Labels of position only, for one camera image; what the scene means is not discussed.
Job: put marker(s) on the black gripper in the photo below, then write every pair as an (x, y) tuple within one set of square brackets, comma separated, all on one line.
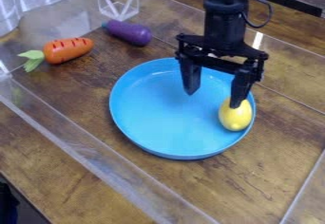
[(219, 49)]

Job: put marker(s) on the yellow toy lemon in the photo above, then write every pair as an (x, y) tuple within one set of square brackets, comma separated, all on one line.
[(235, 118)]

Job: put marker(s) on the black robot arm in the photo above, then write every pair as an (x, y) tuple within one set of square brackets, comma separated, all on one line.
[(221, 50)]

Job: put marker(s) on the blue round plastic tray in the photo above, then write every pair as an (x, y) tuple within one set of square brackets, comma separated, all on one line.
[(168, 123)]

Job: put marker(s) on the purple toy eggplant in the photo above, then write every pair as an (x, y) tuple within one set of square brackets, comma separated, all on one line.
[(132, 33)]

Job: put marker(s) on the orange toy carrot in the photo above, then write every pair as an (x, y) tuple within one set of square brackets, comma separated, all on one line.
[(56, 52)]

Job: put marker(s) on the clear acrylic corner bracket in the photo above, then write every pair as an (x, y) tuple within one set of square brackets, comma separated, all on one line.
[(119, 10)]

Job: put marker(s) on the clear acrylic enclosure wall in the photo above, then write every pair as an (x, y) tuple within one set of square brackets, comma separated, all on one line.
[(85, 176)]

